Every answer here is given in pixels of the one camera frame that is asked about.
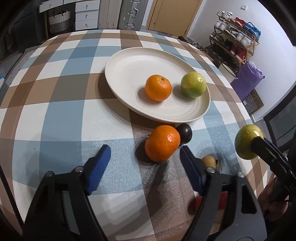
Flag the small brown pear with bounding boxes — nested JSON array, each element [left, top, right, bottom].
[[202, 155, 218, 169]]

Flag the red tomato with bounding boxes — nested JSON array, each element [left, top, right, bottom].
[[195, 191, 227, 211]]

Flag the orange mandarin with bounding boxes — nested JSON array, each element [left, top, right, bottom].
[[144, 125, 181, 162], [144, 74, 172, 102]]

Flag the yellow green guava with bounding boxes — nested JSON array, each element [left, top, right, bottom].
[[234, 124, 263, 160]]

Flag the person's right hand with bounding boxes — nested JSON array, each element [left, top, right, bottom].
[[257, 176, 288, 222]]

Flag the dark purple plum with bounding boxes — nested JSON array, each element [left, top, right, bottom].
[[176, 123, 193, 145]]

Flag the checkered tablecloth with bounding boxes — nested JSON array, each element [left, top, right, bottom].
[[1, 30, 269, 240]]

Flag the green yellow citrus fruit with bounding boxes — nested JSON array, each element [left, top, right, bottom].
[[181, 71, 207, 98]]

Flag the orange mandarin on plate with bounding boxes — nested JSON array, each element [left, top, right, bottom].
[[144, 74, 172, 102]]

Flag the purple bag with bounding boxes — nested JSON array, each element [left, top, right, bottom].
[[231, 61, 265, 101]]

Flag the wooden shoe rack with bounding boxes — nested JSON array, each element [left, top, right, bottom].
[[205, 11, 261, 74]]

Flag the wicker basket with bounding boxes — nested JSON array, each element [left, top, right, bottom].
[[49, 11, 71, 33]]

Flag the wooden door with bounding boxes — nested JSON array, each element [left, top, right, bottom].
[[147, 0, 203, 37]]

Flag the white drawer cabinet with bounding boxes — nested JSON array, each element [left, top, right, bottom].
[[39, 0, 100, 31]]

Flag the beige suitcase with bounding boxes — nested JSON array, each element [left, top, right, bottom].
[[98, 0, 122, 29]]

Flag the silver suitcase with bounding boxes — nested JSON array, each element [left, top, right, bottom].
[[117, 0, 148, 31]]

